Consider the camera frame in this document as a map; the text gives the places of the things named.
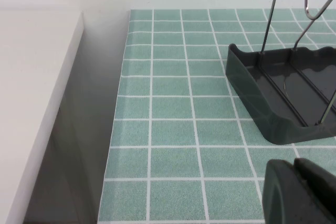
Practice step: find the white side cabinet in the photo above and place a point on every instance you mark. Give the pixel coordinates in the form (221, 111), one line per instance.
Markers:
(26, 77)

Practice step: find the green checked tablecloth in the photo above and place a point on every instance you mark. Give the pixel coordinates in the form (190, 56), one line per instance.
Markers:
(170, 103)

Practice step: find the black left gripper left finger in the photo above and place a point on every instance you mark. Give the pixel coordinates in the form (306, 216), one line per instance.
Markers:
(281, 197)

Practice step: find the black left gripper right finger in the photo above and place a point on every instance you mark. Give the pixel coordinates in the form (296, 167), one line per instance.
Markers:
(320, 190)

